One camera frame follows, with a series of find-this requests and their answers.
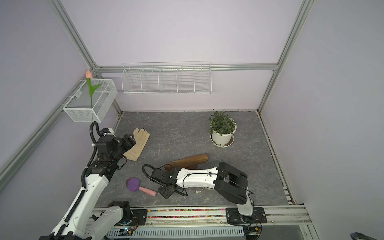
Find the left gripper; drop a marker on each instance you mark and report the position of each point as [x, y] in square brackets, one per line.
[127, 141]

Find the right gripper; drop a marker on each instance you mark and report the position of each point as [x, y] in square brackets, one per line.
[163, 194]

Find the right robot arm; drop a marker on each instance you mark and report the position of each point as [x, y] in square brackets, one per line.
[229, 182]

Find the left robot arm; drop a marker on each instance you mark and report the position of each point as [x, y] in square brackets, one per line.
[108, 151]

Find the wooden watch stand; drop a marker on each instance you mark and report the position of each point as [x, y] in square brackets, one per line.
[190, 163]

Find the beige work glove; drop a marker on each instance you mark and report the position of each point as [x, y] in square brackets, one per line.
[141, 137]

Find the purple pink brush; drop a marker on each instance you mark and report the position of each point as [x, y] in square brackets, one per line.
[133, 185]

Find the white mesh box basket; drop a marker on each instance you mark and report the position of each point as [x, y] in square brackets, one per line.
[78, 107]

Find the artificial pink tulip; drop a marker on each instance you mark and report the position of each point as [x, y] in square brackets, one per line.
[92, 88]

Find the potted green plant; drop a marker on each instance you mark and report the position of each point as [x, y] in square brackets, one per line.
[222, 129]

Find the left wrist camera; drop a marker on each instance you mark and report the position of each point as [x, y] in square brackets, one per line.
[106, 131]

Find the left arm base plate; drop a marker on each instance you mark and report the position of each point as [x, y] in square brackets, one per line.
[138, 218]

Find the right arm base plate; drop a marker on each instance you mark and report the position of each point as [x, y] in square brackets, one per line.
[236, 219]

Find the white vented cable duct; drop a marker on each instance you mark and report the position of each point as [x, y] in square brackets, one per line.
[175, 233]

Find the white wire shelf basket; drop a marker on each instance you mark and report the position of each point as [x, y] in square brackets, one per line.
[167, 78]

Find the aluminium frame profiles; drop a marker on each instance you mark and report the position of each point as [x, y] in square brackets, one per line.
[9, 171]

